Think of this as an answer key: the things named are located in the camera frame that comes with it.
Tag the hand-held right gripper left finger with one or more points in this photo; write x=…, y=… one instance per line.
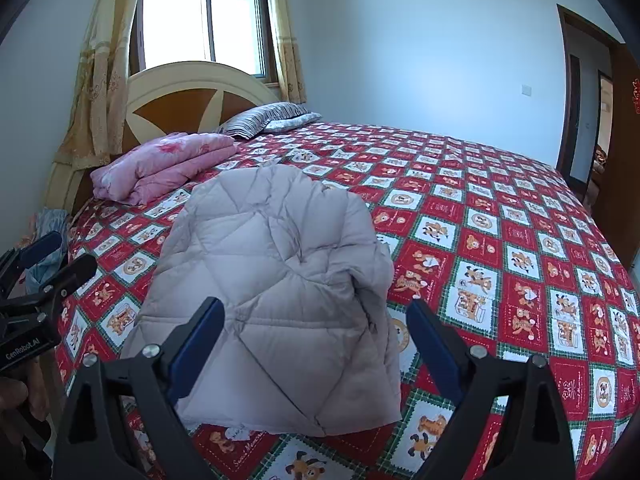
x=195, y=350

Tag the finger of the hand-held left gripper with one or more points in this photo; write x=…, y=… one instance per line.
x=80, y=265
x=42, y=245

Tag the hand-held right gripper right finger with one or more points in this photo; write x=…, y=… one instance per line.
x=435, y=350

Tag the light grey puffer jacket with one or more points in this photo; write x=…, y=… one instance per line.
x=280, y=285

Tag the person's left hand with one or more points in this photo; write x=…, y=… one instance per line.
x=12, y=395

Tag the light blue cloth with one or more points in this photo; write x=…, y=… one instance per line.
x=50, y=222

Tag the red checked printed bedspread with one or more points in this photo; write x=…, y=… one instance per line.
x=500, y=260

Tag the folded pink quilt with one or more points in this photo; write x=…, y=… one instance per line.
x=165, y=165

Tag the cream and brown headboard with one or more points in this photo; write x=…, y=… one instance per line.
x=170, y=105

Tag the striped pillow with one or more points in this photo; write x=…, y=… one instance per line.
x=255, y=120

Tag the grey dotted pillow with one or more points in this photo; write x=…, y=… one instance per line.
x=295, y=122

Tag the window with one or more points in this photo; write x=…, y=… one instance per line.
x=175, y=25

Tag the brown wooden door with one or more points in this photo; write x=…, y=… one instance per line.
x=620, y=170

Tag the dark hallway door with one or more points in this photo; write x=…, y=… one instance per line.
x=574, y=110

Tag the red paper door decoration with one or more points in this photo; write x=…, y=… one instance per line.
x=636, y=97

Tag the brown door frame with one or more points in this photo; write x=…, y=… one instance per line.
x=564, y=110

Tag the white wall switch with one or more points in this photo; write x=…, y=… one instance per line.
x=526, y=90

